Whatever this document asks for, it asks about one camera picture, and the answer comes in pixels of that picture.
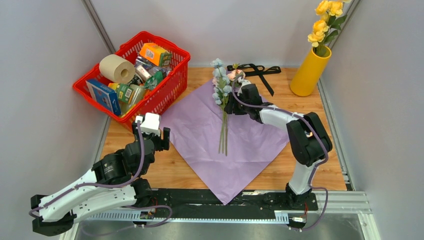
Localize pink artificial flower stem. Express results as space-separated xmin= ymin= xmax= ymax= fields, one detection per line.
xmin=227 ymin=63 xmax=246 ymax=81

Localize black ribbon gold lettering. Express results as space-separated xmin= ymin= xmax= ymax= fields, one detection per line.
xmin=226 ymin=63 xmax=282 ymax=97

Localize blue artificial flower stem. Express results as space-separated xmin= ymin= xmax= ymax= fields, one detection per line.
xmin=210 ymin=58 xmax=231 ymax=156

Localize purple wrapping paper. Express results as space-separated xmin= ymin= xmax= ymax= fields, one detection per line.
xmin=160 ymin=81 xmax=289 ymax=205

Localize yellow artificial flower stem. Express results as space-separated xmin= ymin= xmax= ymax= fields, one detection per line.
xmin=307 ymin=0 xmax=351 ymax=58

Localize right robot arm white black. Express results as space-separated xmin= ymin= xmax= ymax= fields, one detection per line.
xmin=225 ymin=81 xmax=333 ymax=210

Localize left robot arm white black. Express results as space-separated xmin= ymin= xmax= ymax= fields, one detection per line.
xmin=29 ymin=117 xmax=171 ymax=237

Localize yellow cylindrical vase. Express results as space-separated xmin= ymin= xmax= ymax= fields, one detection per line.
xmin=289 ymin=46 xmax=332 ymax=97

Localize clear plastic bottle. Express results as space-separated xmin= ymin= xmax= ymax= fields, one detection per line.
xmin=119 ymin=84 xmax=146 ymax=116

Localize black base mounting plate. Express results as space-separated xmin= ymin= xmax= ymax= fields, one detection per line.
xmin=137 ymin=188 xmax=318 ymax=220

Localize green yellow packet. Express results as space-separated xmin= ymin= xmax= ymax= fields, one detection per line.
xmin=108 ymin=83 xmax=134 ymax=104

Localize green snack bag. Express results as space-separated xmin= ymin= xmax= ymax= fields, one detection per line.
xmin=143 ymin=70 xmax=164 ymax=91

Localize blue box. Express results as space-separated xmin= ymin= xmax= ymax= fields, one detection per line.
xmin=85 ymin=78 xmax=122 ymax=116

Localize silver wrapped package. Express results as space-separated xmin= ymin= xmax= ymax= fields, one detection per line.
xmin=134 ymin=56 xmax=172 ymax=83

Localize brown toilet paper roll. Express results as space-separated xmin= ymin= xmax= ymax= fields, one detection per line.
xmin=99 ymin=54 xmax=135 ymax=84

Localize orange green box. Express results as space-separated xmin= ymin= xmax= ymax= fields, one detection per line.
xmin=139 ymin=42 xmax=172 ymax=68

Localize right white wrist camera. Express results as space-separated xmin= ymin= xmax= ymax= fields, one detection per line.
xmin=236 ymin=78 xmax=252 ymax=96

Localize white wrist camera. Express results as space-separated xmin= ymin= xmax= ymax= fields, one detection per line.
xmin=236 ymin=78 xmax=252 ymax=96
xmin=134 ymin=112 xmax=161 ymax=137

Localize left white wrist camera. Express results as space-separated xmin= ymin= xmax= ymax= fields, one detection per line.
xmin=134 ymin=112 xmax=161 ymax=137

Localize aluminium frame rail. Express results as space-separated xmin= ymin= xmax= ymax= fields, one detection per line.
xmin=73 ymin=190 xmax=371 ymax=224

